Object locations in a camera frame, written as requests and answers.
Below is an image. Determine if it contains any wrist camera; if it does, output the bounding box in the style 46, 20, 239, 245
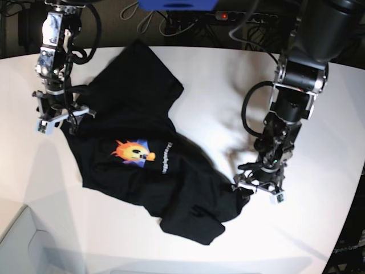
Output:
35, 119, 55, 135
271, 191, 286, 205

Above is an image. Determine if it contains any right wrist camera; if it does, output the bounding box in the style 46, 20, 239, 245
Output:
35, 119, 55, 135

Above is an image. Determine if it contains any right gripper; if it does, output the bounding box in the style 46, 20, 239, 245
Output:
32, 85, 96, 135

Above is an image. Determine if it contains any black power strip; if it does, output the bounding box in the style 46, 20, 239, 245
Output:
214, 11, 279, 24

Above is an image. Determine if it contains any grey looped cable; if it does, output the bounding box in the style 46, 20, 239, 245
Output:
119, 0, 197, 37

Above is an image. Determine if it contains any blue plastic box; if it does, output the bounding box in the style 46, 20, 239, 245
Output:
139, 0, 218, 11

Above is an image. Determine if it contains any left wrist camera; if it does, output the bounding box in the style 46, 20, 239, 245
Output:
271, 191, 286, 205

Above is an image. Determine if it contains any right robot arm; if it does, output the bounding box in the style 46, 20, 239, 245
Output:
32, 1, 102, 135

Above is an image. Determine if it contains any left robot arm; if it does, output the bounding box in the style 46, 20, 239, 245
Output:
234, 1, 364, 204

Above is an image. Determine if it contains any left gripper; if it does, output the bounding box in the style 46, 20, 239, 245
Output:
234, 162, 285, 208

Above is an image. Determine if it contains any black printed t-shirt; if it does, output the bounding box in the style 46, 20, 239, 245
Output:
60, 40, 242, 245

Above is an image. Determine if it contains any white bin at table corner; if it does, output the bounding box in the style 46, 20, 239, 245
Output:
1, 207, 87, 273

